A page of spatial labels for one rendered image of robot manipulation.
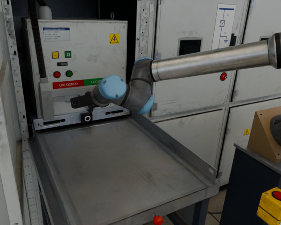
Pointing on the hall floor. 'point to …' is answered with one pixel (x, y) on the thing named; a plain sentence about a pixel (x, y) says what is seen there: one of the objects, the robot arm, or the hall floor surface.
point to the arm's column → (249, 189)
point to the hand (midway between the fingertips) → (84, 105)
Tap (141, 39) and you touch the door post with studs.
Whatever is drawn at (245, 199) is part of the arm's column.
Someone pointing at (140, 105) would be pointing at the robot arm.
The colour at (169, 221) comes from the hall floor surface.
